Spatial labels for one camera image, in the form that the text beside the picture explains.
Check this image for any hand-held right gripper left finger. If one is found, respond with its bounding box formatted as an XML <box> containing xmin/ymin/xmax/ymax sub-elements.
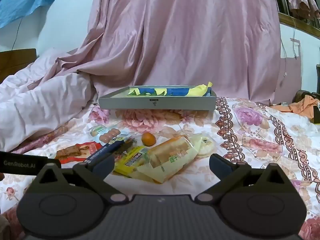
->
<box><xmin>30</xmin><ymin>154</ymin><xmax>129</xmax><ymax>205</ymax></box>

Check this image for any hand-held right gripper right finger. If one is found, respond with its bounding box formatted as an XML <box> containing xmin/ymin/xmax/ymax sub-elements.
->
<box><xmin>194</xmin><ymin>154</ymin><xmax>292</xmax><ymax>205</ymax></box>

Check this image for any gold and brown snack packet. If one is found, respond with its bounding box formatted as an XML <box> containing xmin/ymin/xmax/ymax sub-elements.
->
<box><xmin>84</xmin><ymin>137</ymin><xmax>126</xmax><ymax>166</ymax></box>

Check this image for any round white cake packet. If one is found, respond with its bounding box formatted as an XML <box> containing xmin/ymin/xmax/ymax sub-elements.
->
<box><xmin>196</xmin><ymin>133</ymin><xmax>217</xmax><ymax>158</ymax></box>

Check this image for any yellow snack packet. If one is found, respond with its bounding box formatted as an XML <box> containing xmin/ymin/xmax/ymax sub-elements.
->
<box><xmin>113</xmin><ymin>146</ymin><xmax>151</xmax><ymax>178</ymax></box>

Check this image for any gold brown wrapper packet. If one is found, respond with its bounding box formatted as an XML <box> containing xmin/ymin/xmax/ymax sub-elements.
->
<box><xmin>117</xmin><ymin>138</ymin><xmax>137</xmax><ymax>156</ymax></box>

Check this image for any chocolate biscuit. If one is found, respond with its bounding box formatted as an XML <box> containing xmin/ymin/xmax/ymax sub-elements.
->
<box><xmin>99</xmin><ymin>127</ymin><xmax>121</xmax><ymax>142</ymax></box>

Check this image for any red dried tofu packet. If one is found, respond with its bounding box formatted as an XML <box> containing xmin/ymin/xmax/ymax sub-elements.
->
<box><xmin>55</xmin><ymin>142</ymin><xmax>101</xmax><ymax>165</ymax></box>

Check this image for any green biscuit packet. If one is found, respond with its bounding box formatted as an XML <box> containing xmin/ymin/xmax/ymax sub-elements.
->
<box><xmin>89</xmin><ymin>124</ymin><xmax>108</xmax><ymax>137</ymax></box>

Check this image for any clear bread packet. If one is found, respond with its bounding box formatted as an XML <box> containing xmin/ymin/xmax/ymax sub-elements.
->
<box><xmin>137</xmin><ymin>134</ymin><xmax>202</xmax><ymax>184</ymax></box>

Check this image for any orange tangerine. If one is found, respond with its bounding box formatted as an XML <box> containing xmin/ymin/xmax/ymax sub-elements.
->
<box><xmin>141</xmin><ymin>132</ymin><xmax>157</xmax><ymax>147</ymax></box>

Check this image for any grey tray box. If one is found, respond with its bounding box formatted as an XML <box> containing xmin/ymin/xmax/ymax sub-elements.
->
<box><xmin>98</xmin><ymin>85</ymin><xmax>217</xmax><ymax>111</ymax></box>

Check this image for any floral bedsheet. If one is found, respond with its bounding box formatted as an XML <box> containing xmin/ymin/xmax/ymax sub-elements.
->
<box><xmin>0</xmin><ymin>96</ymin><xmax>320</xmax><ymax>240</ymax></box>

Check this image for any pale pink quilt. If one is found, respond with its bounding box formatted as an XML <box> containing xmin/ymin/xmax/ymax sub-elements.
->
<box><xmin>0</xmin><ymin>49</ymin><xmax>97</xmax><ymax>153</ymax></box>

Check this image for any yellow blue lining paper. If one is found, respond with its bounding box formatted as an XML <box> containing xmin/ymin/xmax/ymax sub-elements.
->
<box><xmin>127</xmin><ymin>81</ymin><xmax>213</xmax><ymax>97</ymax></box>

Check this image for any orange cloth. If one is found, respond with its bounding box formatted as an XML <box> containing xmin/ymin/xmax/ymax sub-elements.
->
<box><xmin>270</xmin><ymin>95</ymin><xmax>320</xmax><ymax>124</ymax></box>

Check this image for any wooden headboard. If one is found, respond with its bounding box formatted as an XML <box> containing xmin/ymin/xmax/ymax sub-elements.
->
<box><xmin>0</xmin><ymin>48</ymin><xmax>37</xmax><ymax>82</ymax></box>

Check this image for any blue cloth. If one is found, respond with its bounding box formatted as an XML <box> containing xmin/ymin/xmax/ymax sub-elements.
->
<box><xmin>0</xmin><ymin>0</ymin><xmax>56</xmax><ymax>29</ymax></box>

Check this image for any wooden window frame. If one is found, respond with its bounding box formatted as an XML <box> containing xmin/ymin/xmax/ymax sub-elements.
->
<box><xmin>271</xmin><ymin>0</ymin><xmax>320</xmax><ymax>40</ymax></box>

